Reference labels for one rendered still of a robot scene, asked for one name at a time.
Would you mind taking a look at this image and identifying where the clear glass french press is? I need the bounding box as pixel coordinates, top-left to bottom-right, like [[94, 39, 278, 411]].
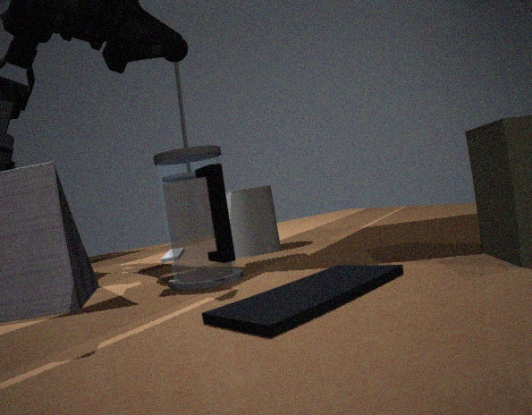
[[153, 38, 243, 290]]

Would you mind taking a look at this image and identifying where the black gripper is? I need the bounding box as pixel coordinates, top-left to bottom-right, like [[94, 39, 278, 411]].
[[48, 0, 182, 73]]

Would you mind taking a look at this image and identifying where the grey cylinder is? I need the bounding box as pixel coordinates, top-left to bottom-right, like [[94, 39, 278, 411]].
[[225, 185, 281, 258]]

